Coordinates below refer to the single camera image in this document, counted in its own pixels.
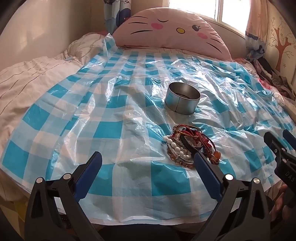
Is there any blue whale print curtain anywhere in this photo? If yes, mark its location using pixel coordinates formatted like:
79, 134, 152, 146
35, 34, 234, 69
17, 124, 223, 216
103, 0, 132, 35

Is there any blue checked plastic sheet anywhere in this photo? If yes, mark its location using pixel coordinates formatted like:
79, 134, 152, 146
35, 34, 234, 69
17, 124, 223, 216
0, 32, 296, 226

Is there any white bead bracelet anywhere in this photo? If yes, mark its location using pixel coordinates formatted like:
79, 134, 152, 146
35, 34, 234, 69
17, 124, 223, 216
163, 136, 192, 161

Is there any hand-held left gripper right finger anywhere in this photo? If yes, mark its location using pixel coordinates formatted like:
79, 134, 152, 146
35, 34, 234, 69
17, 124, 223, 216
194, 152, 271, 241

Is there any pink cat face pillow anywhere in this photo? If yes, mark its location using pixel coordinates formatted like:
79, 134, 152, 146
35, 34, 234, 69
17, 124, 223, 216
112, 7, 233, 61

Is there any round metal tin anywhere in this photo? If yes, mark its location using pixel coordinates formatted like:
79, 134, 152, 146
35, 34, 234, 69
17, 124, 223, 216
165, 82, 201, 114

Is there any pile of dark clothes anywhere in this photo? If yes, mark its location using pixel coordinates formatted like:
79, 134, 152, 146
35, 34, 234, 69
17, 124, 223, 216
253, 57, 296, 100

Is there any person's right hand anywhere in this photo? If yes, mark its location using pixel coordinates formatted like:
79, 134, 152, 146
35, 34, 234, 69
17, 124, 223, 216
270, 184, 293, 222

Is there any pile of mixed bracelets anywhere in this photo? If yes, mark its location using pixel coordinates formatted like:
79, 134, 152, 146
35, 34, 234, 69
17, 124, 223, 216
162, 124, 222, 171

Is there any tree print panel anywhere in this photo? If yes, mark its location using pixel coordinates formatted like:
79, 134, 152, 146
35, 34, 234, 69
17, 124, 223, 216
264, 5, 296, 77

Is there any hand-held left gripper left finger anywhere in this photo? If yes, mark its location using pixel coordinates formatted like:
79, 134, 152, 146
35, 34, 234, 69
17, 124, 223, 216
24, 151, 103, 241

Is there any window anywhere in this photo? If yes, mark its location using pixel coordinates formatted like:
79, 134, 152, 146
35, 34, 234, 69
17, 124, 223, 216
169, 0, 251, 35

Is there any pink and blue curtain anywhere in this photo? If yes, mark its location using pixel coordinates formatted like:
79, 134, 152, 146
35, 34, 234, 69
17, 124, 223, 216
245, 0, 266, 58

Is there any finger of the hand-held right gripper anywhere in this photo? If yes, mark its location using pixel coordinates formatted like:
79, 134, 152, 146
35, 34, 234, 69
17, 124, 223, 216
282, 129, 296, 153
264, 131, 289, 167

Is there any orange bead bracelet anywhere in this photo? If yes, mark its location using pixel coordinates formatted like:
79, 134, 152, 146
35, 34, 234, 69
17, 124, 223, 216
168, 148, 195, 170

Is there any white striped duvet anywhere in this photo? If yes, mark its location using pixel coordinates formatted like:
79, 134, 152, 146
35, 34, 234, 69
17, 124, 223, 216
0, 32, 116, 202

